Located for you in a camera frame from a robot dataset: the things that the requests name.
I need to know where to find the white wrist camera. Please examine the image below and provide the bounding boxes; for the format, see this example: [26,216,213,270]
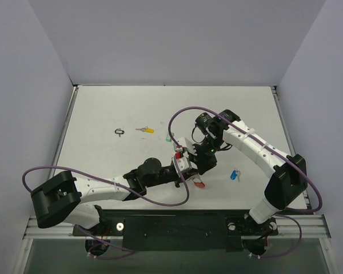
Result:
[172,152,192,174]
[173,137,197,155]

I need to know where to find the red keyring with keys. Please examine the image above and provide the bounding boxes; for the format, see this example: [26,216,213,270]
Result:
[188,174,205,189]

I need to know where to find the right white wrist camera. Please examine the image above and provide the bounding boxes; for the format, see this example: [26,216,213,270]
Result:
[173,137,197,155]

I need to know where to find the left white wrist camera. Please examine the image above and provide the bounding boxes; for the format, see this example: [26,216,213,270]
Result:
[172,152,192,174]

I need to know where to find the key with blue tag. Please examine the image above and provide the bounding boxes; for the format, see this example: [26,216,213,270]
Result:
[230,169,241,182]

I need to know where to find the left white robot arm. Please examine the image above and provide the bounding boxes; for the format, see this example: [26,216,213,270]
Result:
[31,157,198,235]

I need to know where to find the key with green tag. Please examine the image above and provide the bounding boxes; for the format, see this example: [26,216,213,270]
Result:
[166,134,172,142]

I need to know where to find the aluminium frame rail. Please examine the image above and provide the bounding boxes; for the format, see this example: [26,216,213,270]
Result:
[14,209,337,273]

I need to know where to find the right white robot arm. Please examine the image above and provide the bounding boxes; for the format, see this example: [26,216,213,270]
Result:
[195,110,308,233]

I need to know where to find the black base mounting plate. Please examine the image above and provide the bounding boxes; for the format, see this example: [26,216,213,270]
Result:
[73,209,278,252]

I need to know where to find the black tag with small key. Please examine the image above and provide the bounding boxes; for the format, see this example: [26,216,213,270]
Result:
[114,128,125,137]

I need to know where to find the key with yellow tag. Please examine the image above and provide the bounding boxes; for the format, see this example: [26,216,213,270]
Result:
[136,127,155,134]

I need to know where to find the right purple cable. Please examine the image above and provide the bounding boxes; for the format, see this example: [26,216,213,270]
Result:
[167,106,323,215]

